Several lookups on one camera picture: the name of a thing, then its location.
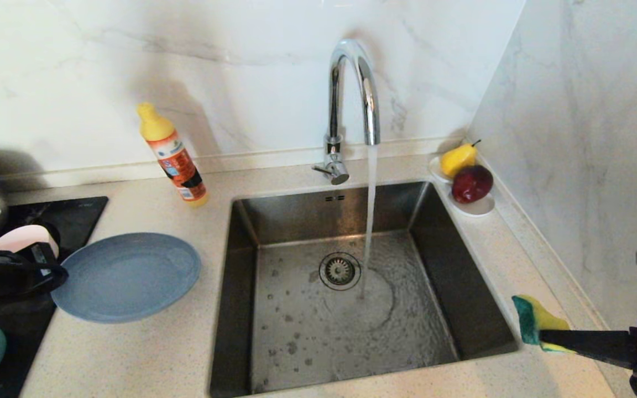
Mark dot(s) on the stainless steel sink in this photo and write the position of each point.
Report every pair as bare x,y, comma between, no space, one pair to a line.
307,342

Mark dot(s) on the metal drain strainer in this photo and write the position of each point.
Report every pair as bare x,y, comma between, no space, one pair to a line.
339,271

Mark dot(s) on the yellow capped dish soap bottle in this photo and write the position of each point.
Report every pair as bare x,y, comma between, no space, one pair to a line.
177,163

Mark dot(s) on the dark red apple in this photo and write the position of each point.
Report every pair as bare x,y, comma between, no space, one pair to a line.
471,184

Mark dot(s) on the yellow sponge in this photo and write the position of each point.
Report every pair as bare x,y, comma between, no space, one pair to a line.
534,320

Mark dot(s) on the large blue-grey plate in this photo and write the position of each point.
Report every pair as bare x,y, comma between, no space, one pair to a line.
130,276

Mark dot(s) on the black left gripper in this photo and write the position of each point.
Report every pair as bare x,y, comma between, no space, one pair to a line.
3,276

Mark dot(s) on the chrome gooseneck faucet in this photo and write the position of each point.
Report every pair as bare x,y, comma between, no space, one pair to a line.
334,99

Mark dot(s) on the yellow pear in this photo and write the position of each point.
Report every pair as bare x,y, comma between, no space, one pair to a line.
457,159

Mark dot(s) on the white fruit dish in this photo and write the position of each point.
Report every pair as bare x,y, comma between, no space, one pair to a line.
480,209

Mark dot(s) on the black induction cooktop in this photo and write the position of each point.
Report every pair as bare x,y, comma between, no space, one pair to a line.
78,218

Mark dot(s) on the pink plastic bowl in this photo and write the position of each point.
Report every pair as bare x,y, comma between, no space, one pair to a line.
20,237

